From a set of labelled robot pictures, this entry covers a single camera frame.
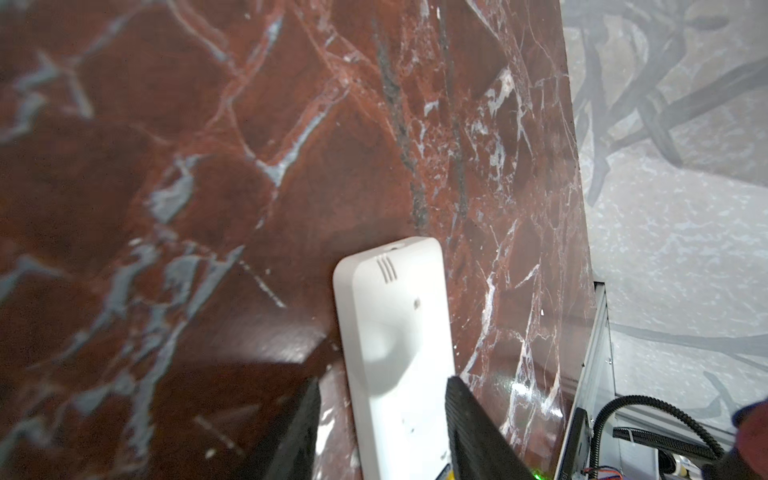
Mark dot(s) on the white remote control yellow buttons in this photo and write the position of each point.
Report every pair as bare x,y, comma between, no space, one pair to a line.
394,322

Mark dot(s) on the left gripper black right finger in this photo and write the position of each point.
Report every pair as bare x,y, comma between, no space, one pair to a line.
478,449

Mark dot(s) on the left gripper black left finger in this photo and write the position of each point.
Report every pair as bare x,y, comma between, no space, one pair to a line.
288,449

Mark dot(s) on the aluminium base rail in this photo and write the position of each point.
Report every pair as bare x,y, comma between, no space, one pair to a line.
594,389

